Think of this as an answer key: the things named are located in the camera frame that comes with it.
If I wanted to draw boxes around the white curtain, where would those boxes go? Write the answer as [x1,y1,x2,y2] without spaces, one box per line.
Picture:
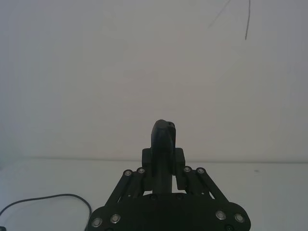
[0,0,308,162]

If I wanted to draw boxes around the white table cloth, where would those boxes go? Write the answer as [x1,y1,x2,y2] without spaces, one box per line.
[0,156,308,231]

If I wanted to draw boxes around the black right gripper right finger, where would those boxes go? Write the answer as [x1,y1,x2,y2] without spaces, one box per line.
[166,120,251,228]

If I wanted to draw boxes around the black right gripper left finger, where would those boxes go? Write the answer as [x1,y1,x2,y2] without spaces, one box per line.
[89,119,172,228]

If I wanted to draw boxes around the thin black cable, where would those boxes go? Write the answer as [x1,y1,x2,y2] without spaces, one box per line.
[0,193,92,231]

